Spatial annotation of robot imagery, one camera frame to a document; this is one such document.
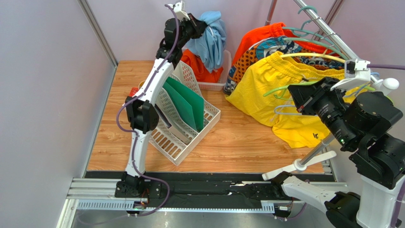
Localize metal clothes rack rail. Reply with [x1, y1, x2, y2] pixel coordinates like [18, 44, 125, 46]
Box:
[262, 0, 399, 181]

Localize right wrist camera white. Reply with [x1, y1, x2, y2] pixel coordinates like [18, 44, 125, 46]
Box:
[330, 58, 371, 91]

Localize teal hanger front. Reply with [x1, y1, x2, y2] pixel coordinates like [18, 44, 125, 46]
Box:
[287, 35, 347, 60]

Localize yellow hanger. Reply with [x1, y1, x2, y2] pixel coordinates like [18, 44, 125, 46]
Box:
[280, 53, 346, 63]

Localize orange shorts front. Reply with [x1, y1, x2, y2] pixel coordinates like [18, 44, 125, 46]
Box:
[181, 49, 223, 83]

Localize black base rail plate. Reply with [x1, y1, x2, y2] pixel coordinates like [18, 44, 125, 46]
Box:
[115, 172, 286, 200]

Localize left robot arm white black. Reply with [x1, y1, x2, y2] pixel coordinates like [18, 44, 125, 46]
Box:
[115, 13, 207, 198]

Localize white perforated basket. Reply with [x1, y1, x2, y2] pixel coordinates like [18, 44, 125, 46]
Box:
[183, 48, 231, 91]

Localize teal hanger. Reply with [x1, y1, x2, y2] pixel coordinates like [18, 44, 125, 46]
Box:
[282, 5, 332, 44]
[287, 35, 347, 60]

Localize orange shorts back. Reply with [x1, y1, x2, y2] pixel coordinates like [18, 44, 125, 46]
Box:
[232, 22, 325, 65]

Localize green hanger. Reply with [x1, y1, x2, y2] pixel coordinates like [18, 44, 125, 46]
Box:
[263, 81, 377, 101]

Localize patterned blue orange shorts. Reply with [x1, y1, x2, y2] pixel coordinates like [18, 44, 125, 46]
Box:
[223, 36, 344, 95]

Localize light blue shorts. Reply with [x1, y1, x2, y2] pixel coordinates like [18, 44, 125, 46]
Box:
[186, 11, 227, 73]

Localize small red object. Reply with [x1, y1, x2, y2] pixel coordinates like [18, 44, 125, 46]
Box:
[128, 87, 139, 97]

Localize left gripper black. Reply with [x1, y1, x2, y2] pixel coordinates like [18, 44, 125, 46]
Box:
[177, 13, 209, 49]

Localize yellow shorts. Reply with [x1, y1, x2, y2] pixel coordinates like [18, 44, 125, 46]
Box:
[226, 51, 377, 149]

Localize white file organizer rack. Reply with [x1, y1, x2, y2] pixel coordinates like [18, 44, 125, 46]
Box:
[148, 61, 222, 166]

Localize yellow cup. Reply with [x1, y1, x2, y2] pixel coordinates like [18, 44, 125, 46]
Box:
[138, 81, 145, 89]

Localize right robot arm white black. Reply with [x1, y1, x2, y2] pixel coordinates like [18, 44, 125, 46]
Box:
[271, 77, 405, 228]

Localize green folder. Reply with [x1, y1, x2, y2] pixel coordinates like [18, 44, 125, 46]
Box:
[163, 77, 204, 132]

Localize teal hanger back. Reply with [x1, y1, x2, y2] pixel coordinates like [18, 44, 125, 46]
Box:
[282, 5, 332, 44]

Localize light blue wire hanger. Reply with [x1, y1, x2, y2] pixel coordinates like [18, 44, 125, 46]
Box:
[274, 78, 370, 115]

